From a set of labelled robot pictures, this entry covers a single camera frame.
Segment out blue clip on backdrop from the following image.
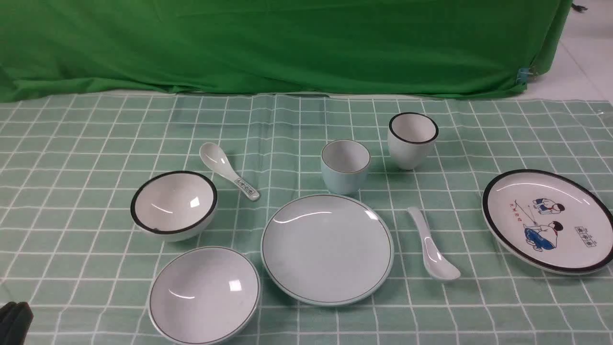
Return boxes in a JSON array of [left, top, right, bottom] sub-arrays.
[[515, 68, 531, 85]]

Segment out white patterned-handle spoon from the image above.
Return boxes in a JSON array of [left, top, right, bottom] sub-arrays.
[[199, 142, 261, 201]]

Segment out pale blue cup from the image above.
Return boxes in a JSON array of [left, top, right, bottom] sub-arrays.
[[320, 139, 371, 195]]

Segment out green backdrop cloth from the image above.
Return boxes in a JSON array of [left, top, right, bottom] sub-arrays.
[[0, 0, 571, 102]]

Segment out pale blue flat plate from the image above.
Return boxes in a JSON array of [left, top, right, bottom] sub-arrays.
[[261, 194, 395, 306]]

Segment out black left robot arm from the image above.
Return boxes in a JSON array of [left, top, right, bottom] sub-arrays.
[[0, 301, 34, 345]]

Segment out white cup black rim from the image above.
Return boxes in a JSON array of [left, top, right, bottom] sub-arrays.
[[387, 112, 439, 171]]

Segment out cartoon plate black rim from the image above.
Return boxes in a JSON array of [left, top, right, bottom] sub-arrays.
[[481, 170, 613, 275]]

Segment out white bowl black rim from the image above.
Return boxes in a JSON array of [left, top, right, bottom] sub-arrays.
[[130, 171, 219, 242]]

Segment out plain white spoon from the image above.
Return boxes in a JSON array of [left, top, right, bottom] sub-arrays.
[[407, 207, 461, 282]]

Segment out green checkered tablecloth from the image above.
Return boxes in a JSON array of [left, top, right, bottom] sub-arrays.
[[0, 93, 612, 345]]

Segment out pale blue shallow bowl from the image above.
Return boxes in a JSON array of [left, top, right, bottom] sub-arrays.
[[148, 246, 262, 345]]

